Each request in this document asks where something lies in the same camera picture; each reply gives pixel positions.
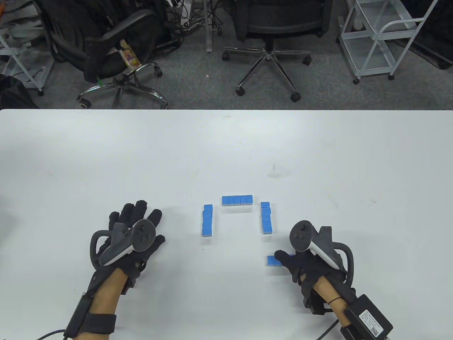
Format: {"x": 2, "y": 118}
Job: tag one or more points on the person's left forearm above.
{"x": 108, "y": 294}

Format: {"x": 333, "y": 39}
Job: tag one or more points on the black bag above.
{"x": 14, "y": 94}

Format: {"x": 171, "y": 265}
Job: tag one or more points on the white metal cart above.
{"x": 368, "y": 58}

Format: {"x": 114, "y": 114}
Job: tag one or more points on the white desk leg post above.
{"x": 210, "y": 28}

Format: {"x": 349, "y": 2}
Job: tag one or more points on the grey and white controller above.
{"x": 300, "y": 235}
{"x": 143, "y": 235}

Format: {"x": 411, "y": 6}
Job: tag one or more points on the person's left hand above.
{"x": 134, "y": 212}

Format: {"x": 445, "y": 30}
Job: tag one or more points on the person's right hand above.
{"x": 304, "y": 265}

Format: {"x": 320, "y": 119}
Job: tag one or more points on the blue mahjong tile wall row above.
{"x": 272, "y": 261}
{"x": 266, "y": 219}
{"x": 207, "y": 221}
{"x": 237, "y": 200}

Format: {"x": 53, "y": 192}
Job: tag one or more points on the plain black forearm box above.
{"x": 79, "y": 317}

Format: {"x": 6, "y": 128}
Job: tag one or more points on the grey crumpled cloth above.
{"x": 16, "y": 26}

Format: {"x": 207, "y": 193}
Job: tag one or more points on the colourful snack packet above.
{"x": 129, "y": 56}

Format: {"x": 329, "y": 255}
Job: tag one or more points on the black box with white label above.
{"x": 368, "y": 317}

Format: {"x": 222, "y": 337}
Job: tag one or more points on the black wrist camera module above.
{"x": 128, "y": 283}
{"x": 316, "y": 301}

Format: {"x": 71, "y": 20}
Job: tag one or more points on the black chair with chrome base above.
{"x": 106, "y": 46}

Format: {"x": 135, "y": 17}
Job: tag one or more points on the black mesh office chair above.
{"x": 279, "y": 21}

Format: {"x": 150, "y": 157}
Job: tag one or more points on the white metal rack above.
{"x": 33, "y": 76}

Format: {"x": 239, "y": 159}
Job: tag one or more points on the black flat case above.
{"x": 437, "y": 46}

